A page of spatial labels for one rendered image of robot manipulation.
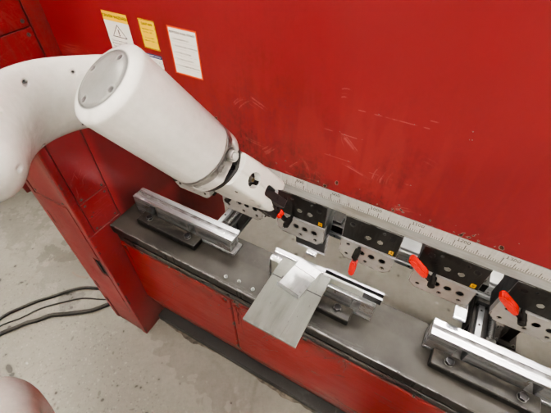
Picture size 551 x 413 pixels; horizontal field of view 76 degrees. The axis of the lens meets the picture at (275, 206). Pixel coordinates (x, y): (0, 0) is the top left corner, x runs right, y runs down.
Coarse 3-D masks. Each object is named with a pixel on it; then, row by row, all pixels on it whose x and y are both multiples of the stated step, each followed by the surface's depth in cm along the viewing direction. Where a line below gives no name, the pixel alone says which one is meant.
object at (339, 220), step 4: (336, 212) 133; (340, 212) 133; (336, 216) 132; (340, 216) 132; (344, 216) 132; (336, 220) 130; (340, 220) 130; (344, 220) 132; (332, 224) 131; (336, 224) 131; (340, 224) 130; (332, 228) 132; (336, 228) 131; (340, 228) 130; (336, 232) 133; (340, 232) 131; (308, 252) 124; (312, 252) 124; (316, 252) 124
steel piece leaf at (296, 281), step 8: (288, 272) 119; (296, 272) 119; (304, 272) 119; (280, 280) 117; (288, 280) 117; (296, 280) 117; (304, 280) 117; (312, 280) 117; (288, 288) 112; (296, 288) 115; (304, 288) 115; (296, 296) 112
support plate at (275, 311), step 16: (272, 288) 115; (320, 288) 115; (256, 304) 111; (272, 304) 111; (288, 304) 111; (304, 304) 111; (256, 320) 107; (272, 320) 107; (288, 320) 107; (304, 320) 107; (272, 336) 105; (288, 336) 104
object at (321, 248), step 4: (328, 236) 108; (296, 240) 115; (300, 240) 114; (304, 240) 113; (324, 240) 108; (300, 244) 117; (304, 244) 114; (308, 244) 113; (312, 244) 112; (320, 244) 110; (324, 244) 109; (308, 248) 116; (312, 248) 113; (316, 248) 112; (320, 248) 111; (324, 248) 110; (320, 252) 114; (324, 252) 112
